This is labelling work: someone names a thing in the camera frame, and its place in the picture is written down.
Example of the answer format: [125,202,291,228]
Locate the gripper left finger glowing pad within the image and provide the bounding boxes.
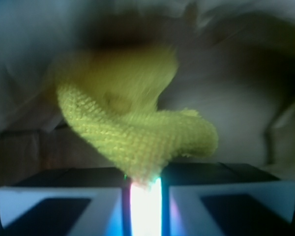
[0,167,132,236]

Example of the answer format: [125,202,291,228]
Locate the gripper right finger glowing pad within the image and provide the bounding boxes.
[161,163,295,236]

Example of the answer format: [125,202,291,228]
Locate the yellow cloth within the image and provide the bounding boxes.
[53,46,218,187]

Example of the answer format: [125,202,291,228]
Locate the brown paper bag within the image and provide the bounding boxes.
[0,0,295,173]

